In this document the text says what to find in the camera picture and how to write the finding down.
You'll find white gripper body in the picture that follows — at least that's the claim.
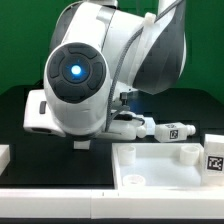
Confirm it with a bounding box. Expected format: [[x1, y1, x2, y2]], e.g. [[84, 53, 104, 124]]
[[23, 89, 66, 137]]

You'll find white square tabletop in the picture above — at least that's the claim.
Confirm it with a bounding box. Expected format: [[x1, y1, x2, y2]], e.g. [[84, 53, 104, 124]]
[[111, 142, 224, 190]]

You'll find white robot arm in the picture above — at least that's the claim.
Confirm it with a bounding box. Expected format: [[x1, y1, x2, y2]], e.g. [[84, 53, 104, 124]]
[[23, 0, 186, 141]]

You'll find white obstacle fence rail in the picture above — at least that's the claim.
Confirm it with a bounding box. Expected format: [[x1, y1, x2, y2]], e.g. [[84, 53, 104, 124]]
[[0, 144, 224, 220]]

